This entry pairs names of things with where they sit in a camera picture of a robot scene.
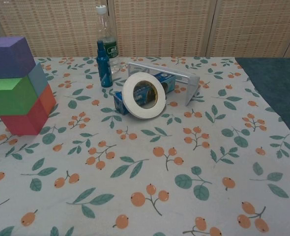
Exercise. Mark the light blue foam cube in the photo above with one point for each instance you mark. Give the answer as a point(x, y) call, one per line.
point(38, 78)

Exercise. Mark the red foam cube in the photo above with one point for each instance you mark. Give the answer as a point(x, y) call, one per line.
point(24, 123)

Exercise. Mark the green foam cube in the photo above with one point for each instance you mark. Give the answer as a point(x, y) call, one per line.
point(11, 98)

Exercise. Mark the purple foam cube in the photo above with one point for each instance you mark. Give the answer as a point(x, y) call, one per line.
point(7, 57)

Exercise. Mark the white tape roll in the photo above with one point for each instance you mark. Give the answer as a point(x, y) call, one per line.
point(129, 98)

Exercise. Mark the blue cardboard box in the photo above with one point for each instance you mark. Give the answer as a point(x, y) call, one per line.
point(168, 82)

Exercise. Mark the floral fruit print tablecloth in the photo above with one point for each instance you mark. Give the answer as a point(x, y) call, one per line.
point(145, 172)

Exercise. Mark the white mesh metal rack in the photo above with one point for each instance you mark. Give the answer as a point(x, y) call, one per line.
point(191, 86)

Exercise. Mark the blue spray bottle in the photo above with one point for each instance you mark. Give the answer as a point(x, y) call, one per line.
point(104, 68)

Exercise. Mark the woven bamboo folding screen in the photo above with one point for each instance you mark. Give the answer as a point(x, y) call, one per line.
point(172, 27)

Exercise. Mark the clear plastic water bottle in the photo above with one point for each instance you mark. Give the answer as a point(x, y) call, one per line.
point(108, 27)

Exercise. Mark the orange foam cube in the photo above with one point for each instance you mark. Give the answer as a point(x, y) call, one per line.
point(48, 100)

